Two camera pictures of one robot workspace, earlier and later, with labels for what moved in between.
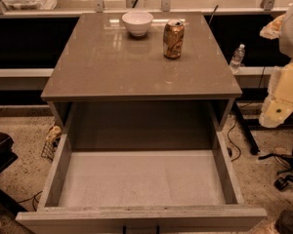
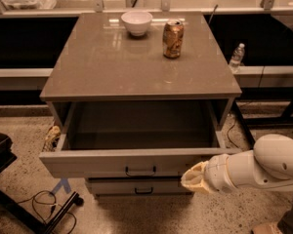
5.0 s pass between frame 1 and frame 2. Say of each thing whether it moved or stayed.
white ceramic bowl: stayed
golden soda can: stayed
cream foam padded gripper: moved
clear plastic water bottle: stayed
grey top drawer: moved
